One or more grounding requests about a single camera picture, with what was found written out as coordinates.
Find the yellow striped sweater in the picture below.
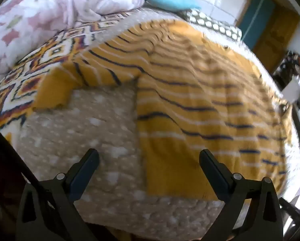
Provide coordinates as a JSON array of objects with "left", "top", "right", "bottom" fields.
[{"left": 33, "top": 20, "right": 294, "bottom": 201}]

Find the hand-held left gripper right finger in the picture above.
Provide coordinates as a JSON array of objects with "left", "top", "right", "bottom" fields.
[{"left": 199, "top": 149, "right": 284, "bottom": 241}]

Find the wooden door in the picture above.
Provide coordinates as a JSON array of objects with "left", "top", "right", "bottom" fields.
[{"left": 252, "top": 5, "right": 300, "bottom": 73}]

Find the beige quilted bedspread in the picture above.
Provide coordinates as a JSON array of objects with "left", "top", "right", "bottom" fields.
[{"left": 14, "top": 6, "right": 300, "bottom": 234}]

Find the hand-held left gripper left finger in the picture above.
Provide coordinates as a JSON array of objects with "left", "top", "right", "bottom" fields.
[{"left": 15, "top": 149, "right": 100, "bottom": 241}]

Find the geometric patterned blanket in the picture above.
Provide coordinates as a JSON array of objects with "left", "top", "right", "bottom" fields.
[{"left": 0, "top": 10, "right": 145, "bottom": 143}]

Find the green bolster pillow white print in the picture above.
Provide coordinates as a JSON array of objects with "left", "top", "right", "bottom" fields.
[{"left": 186, "top": 9, "right": 242, "bottom": 41}]

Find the cluttered clothes shelf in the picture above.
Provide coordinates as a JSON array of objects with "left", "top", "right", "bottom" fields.
[{"left": 273, "top": 51, "right": 300, "bottom": 93}]

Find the pink floral quilt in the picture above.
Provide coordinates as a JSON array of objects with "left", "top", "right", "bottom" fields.
[{"left": 0, "top": 0, "right": 145, "bottom": 74}]

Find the teal door curtain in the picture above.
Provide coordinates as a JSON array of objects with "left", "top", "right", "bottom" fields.
[{"left": 239, "top": 0, "right": 276, "bottom": 49}]

